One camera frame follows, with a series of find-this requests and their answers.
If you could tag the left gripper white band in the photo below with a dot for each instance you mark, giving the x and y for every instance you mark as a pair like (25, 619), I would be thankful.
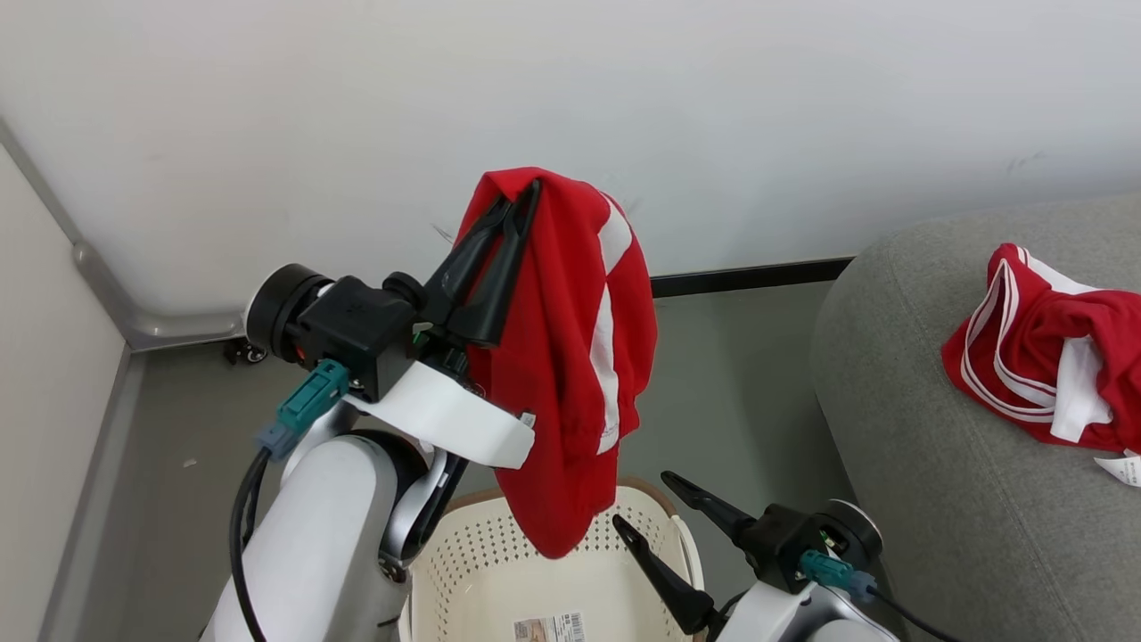
(446, 415)

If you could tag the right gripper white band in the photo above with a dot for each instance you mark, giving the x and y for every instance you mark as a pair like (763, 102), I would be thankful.
(758, 615)

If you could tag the red garment with white bands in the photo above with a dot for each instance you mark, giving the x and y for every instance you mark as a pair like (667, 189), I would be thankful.
(570, 357)

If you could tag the red jersey with striped trim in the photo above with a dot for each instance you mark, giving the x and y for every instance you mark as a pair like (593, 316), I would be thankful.
(1025, 339)

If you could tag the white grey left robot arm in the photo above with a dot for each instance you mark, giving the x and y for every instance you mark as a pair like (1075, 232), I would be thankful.
(303, 535)

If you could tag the perforated plastic laundry basket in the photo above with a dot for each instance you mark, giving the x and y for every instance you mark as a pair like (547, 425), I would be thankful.
(481, 580)

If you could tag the printed barcode sticker label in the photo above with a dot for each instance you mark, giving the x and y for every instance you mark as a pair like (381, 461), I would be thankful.
(550, 628)

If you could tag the grey fabric sofa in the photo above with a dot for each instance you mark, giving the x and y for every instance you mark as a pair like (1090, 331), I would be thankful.
(936, 499)

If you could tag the small black caster wheel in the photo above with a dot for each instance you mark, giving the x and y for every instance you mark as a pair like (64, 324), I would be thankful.
(246, 352)

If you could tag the black skirting board strip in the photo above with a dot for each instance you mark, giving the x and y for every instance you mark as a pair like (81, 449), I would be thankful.
(749, 275)

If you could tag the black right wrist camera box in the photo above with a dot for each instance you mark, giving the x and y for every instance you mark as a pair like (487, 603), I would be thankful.
(783, 546)

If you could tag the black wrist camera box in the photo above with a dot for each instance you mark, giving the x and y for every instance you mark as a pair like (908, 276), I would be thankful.
(357, 330)
(783, 546)

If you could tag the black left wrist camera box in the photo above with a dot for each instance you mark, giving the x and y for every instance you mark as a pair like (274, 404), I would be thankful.
(357, 330)

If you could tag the grey wall conduit pipe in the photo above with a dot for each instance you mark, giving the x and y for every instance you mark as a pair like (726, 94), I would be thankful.
(107, 285)

